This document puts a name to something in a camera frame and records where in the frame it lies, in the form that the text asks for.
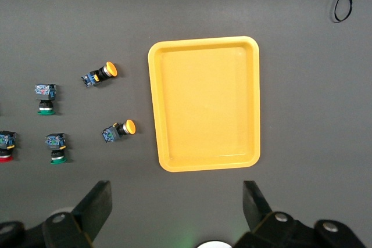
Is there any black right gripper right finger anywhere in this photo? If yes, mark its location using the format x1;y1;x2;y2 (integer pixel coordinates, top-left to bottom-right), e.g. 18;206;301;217
234;180;317;248

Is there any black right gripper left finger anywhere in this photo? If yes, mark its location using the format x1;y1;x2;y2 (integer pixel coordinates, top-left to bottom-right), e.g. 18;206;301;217
42;180;113;248

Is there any yellow mushroom push button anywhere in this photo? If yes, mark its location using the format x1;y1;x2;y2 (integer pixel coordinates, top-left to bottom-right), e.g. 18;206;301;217
101;119;137;144
80;61;119;88

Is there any red mushroom push button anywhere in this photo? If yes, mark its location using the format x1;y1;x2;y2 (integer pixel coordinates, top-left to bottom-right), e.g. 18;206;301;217
0;131;17;163

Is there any green mushroom push button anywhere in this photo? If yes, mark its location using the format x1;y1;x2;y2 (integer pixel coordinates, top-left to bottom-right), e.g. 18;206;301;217
34;83;58;115
45;133;67;164

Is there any yellow plastic tray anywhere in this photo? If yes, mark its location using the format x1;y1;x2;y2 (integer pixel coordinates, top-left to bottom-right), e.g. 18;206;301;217
147;35;261;172

